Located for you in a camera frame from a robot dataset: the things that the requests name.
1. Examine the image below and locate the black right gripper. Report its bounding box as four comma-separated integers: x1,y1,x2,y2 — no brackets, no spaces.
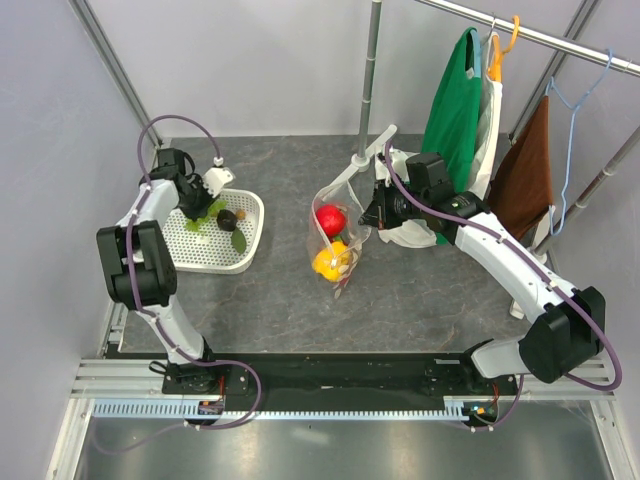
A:
359,177,429,230

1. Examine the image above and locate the green grape bunch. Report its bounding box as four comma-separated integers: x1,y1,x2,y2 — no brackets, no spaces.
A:
183,199,227,235

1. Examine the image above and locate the clear dotted zip bag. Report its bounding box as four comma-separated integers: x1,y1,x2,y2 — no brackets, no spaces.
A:
306,181,371,300

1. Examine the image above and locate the red apple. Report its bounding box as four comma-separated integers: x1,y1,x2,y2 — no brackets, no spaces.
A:
315,204,347,237

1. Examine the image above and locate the dark purple fruit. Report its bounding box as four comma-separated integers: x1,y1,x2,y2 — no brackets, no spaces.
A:
216,209,238,232

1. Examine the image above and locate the yellow bell pepper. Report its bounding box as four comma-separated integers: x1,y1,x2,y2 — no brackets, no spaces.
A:
311,241,351,283

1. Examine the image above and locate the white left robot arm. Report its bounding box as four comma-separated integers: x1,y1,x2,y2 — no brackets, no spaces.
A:
96,148,220,393

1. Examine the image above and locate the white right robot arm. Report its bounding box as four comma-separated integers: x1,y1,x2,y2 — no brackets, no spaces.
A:
359,153,606,394

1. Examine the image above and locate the white garment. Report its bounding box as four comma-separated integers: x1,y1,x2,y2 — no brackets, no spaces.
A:
373,69,503,250

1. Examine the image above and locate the white perforated plastic basket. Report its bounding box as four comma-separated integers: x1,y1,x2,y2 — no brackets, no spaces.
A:
162,189,264,275

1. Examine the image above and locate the green leaf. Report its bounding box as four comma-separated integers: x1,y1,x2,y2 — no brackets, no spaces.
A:
231,228,247,255

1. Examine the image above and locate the green shirt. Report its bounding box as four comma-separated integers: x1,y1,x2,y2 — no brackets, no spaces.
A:
419,26,482,246

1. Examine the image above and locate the brown towel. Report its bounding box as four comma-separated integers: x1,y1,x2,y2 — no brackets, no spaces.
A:
487,96,554,240

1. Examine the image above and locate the orange clothes hanger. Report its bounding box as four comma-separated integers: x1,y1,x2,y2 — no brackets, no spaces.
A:
487,15,520,83

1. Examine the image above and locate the grey clothes rack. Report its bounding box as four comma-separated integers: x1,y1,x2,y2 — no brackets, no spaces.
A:
318,0,640,319

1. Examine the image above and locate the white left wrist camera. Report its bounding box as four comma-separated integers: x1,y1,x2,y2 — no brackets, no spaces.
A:
202,157,236,198

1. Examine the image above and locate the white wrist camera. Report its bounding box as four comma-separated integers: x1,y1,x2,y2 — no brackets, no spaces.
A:
202,157,236,198
374,147,415,182

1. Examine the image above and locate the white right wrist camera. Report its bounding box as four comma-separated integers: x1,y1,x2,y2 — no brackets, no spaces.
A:
374,147,415,182

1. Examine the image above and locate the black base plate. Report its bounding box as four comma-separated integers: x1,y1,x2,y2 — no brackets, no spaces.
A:
149,353,517,411

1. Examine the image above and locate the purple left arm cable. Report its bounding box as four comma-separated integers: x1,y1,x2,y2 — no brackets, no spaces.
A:
89,114,266,455

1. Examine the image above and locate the blue wire hanger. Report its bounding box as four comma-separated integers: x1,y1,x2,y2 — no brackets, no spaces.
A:
544,48,614,238

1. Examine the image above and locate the grey slotted cable duct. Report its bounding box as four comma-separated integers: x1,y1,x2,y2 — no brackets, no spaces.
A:
93,399,469,422

